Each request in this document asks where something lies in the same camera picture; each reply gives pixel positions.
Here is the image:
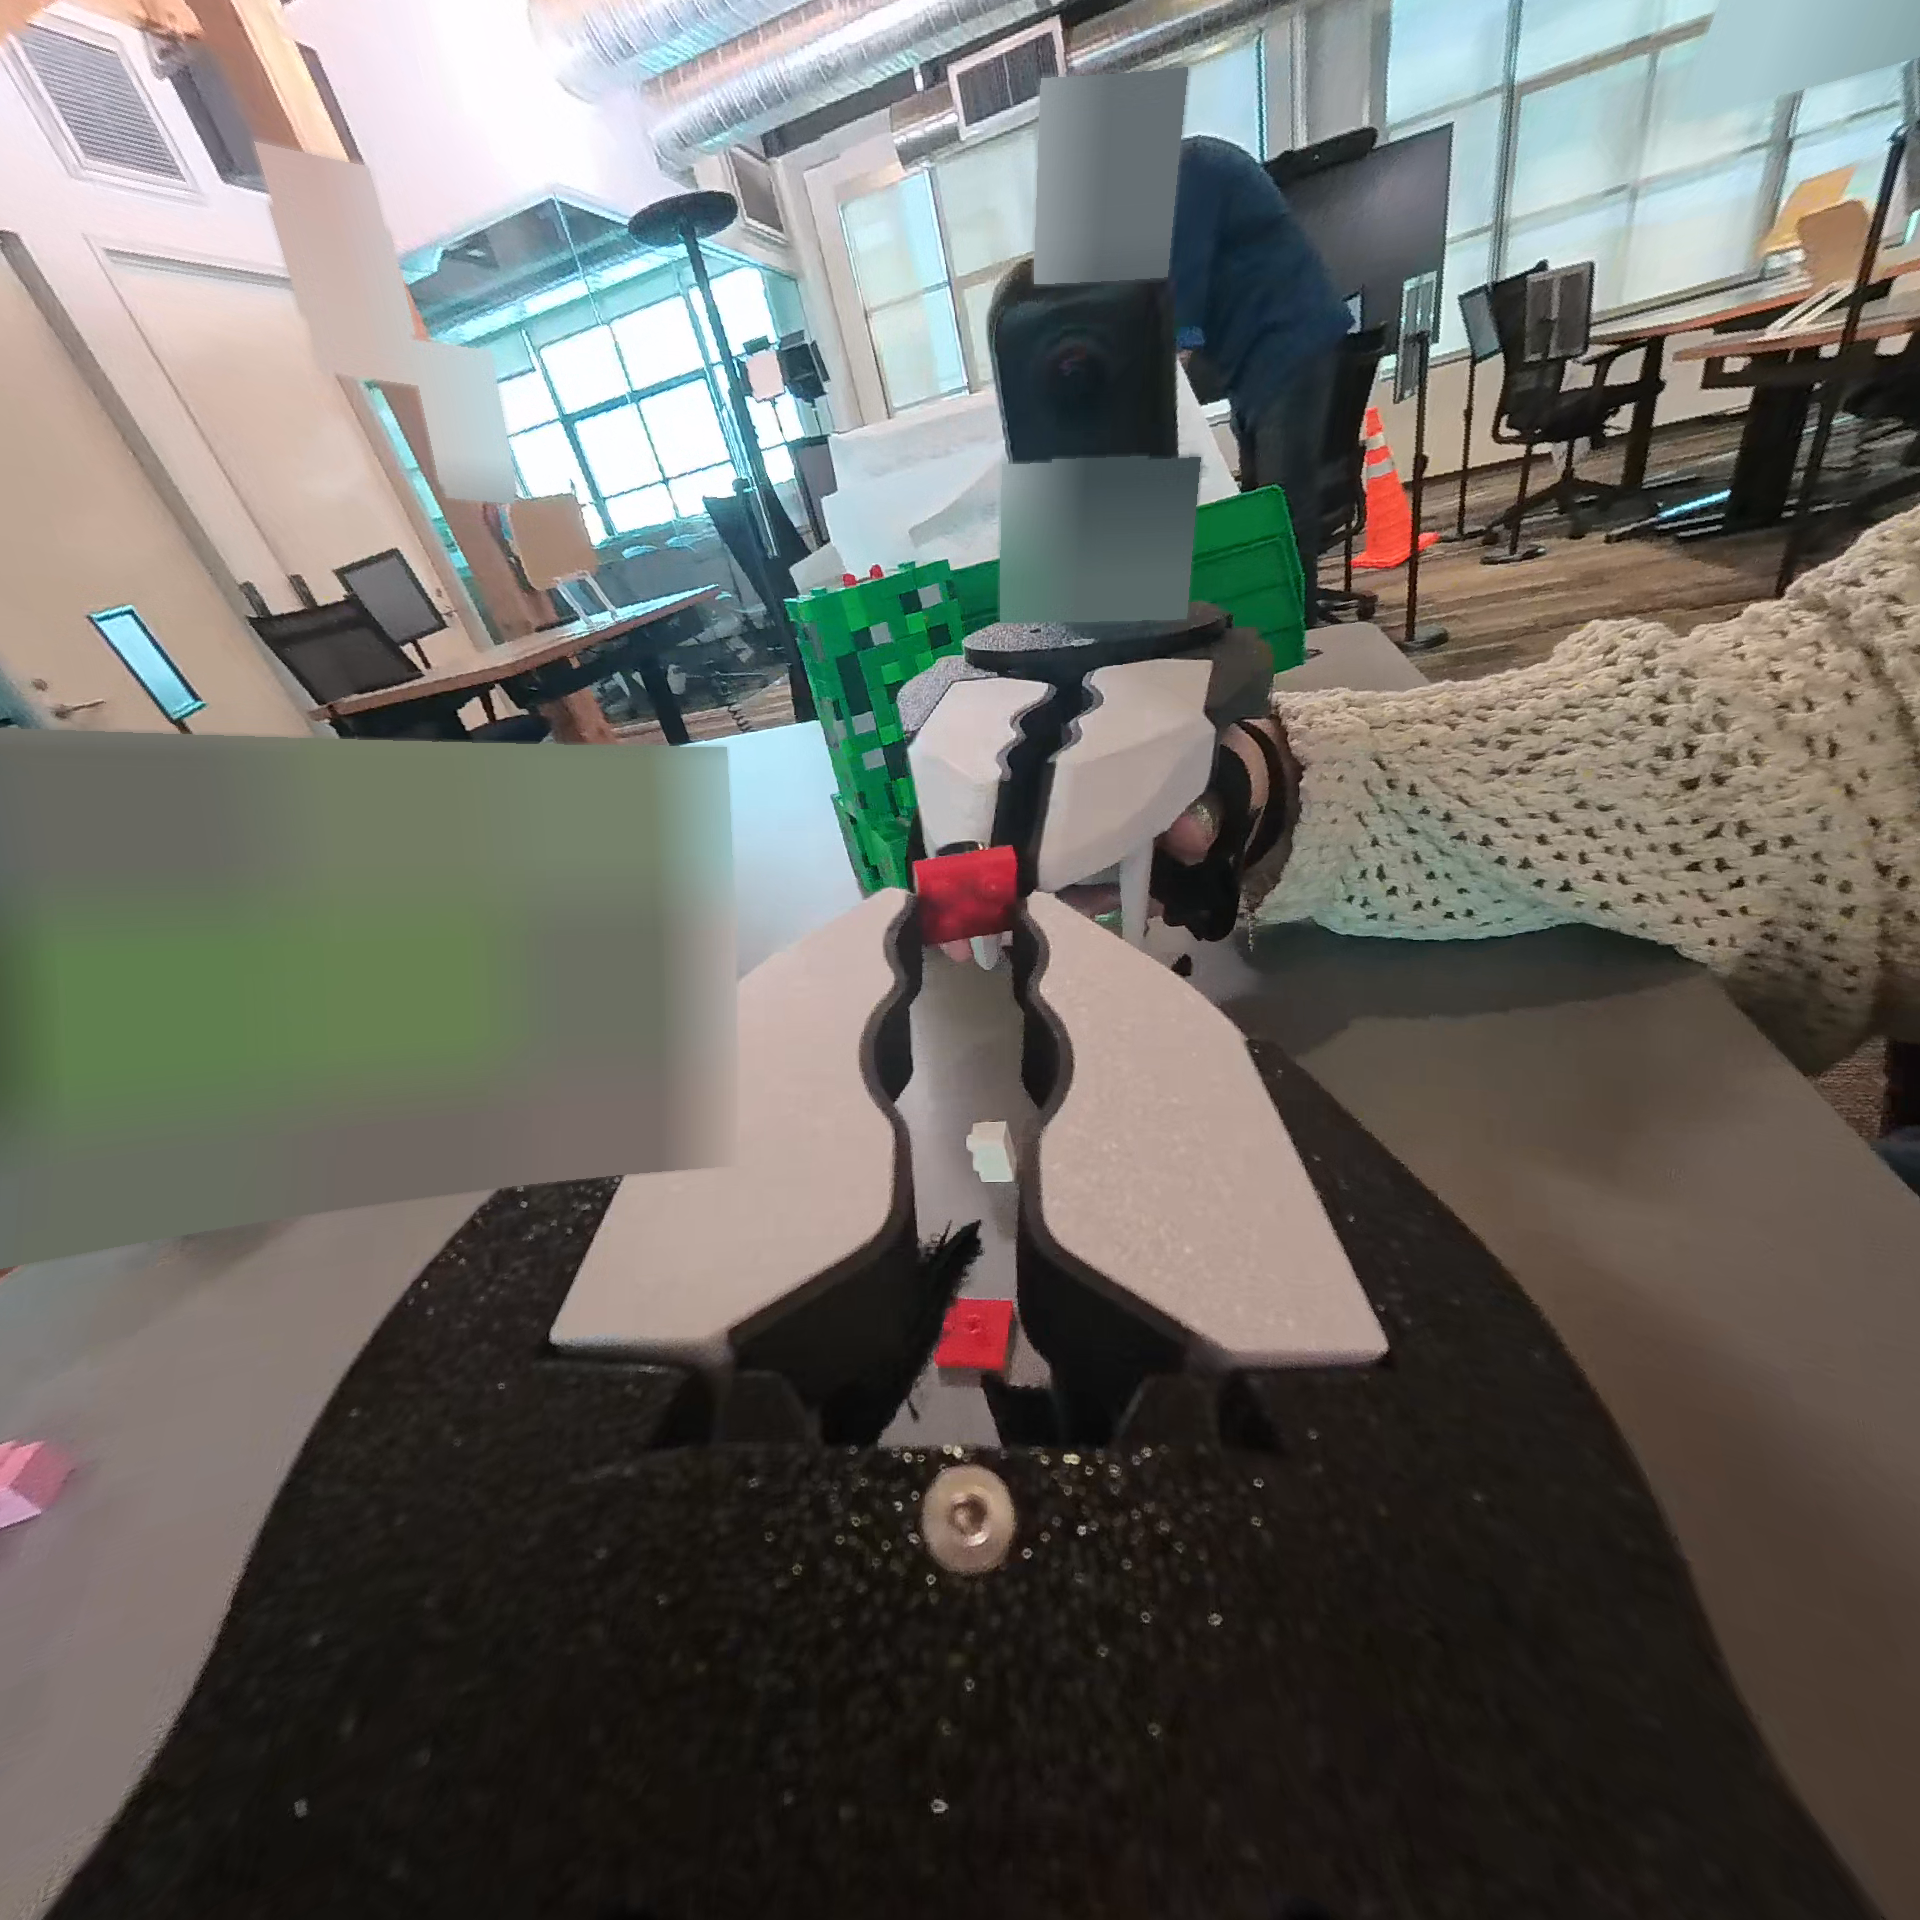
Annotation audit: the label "black wall speaker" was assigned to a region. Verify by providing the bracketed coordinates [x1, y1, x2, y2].
[165, 52, 248, 182]

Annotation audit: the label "white door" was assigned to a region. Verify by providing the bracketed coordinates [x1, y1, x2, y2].
[0, 232, 323, 736]

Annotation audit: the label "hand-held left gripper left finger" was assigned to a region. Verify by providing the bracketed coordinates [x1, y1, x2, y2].
[545, 888, 920, 1368]

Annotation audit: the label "black floor lamp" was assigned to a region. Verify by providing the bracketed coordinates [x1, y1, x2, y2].
[625, 190, 798, 528]

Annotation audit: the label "wooden desk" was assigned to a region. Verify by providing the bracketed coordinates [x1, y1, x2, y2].
[306, 585, 722, 746]
[1590, 270, 1920, 528]

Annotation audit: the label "green lego creeper figure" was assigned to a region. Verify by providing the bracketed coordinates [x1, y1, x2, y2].
[783, 557, 998, 894]

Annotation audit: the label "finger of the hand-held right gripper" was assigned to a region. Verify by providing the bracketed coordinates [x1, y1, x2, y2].
[1026, 657, 1221, 944]
[896, 673, 1057, 888]

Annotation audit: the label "white wall vent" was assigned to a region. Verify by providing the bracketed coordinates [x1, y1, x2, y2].
[6, 6, 203, 197]

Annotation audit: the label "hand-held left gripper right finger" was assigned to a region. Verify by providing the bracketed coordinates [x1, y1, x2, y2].
[1017, 892, 1392, 1370]

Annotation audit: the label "red lego brick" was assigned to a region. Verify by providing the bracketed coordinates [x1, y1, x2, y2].
[912, 844, 1019, 944]

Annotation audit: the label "duct vent grille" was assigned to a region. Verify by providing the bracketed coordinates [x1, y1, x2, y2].
[947, 33, 1070, 140]

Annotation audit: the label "wooden board book stand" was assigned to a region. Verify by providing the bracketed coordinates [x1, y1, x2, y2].
[510, 497, 600, 625]

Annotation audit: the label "orange traffic cone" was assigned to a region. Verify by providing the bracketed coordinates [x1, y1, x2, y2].
[1350, 404, 1439, 569]

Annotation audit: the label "person's right forearm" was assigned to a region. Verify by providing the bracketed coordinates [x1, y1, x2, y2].
[1253, 502, 1920, 1074]

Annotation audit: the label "silver ventilation ducts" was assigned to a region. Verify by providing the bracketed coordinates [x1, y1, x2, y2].
[525, 0, 1201, 166]

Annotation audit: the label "white paper sheets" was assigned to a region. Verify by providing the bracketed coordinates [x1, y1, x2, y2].
[801, 376, 1238, 587]

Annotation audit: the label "large black monitor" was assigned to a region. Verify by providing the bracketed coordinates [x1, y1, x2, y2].
[1265, 124, 1454, 324]

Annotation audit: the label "green plastic bin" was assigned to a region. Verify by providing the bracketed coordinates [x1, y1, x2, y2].
[959, 482, 1305, 669]

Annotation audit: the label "person's right hand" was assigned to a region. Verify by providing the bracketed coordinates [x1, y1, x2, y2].
[1066, 790, 1233, 929]

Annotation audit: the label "small desk monitor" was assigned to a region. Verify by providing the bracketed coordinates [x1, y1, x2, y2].
[334, 546, 448, 648]

